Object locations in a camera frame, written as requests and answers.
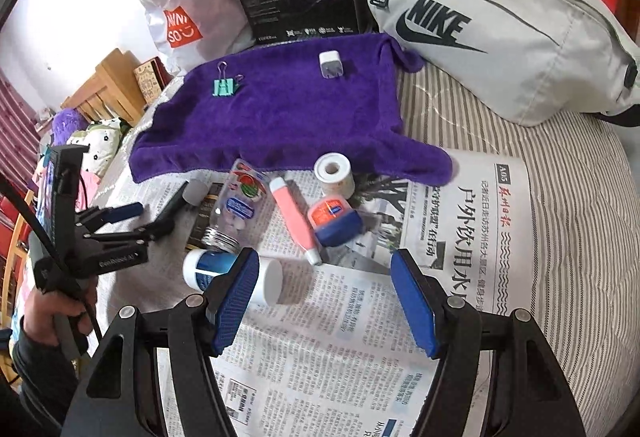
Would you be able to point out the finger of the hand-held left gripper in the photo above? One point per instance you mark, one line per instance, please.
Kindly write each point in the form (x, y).
(125, 212)
(160, 229)

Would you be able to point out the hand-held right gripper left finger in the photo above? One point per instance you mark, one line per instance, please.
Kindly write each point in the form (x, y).
(235, 302)

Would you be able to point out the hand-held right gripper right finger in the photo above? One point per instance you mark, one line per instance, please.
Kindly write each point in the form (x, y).
(415, 302)

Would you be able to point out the white and blue cylinder bottle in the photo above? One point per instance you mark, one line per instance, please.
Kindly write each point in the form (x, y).
(270, 279)

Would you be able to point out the dark gold slim box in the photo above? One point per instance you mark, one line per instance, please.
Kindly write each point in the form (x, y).
(204, 217)

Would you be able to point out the black tool with white cap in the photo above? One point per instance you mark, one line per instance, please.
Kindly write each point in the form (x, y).
(195, 192)

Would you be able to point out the clear plastic bottle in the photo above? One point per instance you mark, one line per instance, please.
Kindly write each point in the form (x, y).
(240, 207)

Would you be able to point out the pink tube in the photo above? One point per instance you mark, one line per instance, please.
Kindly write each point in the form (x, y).
(295, 217)

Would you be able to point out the small blue jar orange label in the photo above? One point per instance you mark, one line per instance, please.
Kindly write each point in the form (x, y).
(332, 219)

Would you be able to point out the white tape roll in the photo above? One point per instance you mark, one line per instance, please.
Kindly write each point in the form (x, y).
(334, 174)

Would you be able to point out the person's left forearm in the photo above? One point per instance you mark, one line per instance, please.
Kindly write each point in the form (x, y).
(40, 382)

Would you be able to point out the person's left hand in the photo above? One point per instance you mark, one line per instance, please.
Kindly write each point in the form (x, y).
(42, 322)

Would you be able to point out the pink cloth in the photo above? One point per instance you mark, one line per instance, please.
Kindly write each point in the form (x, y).
(87, 182)

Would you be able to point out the floral white pillow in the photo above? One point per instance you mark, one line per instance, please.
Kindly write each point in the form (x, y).
(100, 142)

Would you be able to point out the newspaper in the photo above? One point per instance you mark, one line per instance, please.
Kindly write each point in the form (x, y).
(475, 227)

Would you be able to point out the purple plush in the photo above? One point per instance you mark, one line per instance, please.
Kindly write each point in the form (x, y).
(67, 124)

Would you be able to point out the wooden furniture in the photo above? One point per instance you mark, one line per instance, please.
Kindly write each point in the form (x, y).
(105, 87)

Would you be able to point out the patterned brown box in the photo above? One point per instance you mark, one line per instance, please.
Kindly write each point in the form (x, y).
(147, 79)

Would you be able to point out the red striped cloth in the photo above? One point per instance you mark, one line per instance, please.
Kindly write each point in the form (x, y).
(17, 112)

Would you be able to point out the green binder clip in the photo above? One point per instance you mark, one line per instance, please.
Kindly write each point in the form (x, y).
(223, 86)

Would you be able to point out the purple towel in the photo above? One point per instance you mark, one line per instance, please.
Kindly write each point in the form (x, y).
(290, 117)

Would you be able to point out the white shopping bag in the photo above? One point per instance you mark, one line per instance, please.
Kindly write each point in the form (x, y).
(185, 2)

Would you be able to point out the white charger plug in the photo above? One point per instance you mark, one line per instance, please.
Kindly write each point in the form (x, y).
(330, 64)

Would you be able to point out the grey waist bag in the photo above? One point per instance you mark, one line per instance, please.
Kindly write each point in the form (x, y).
(500, 42)

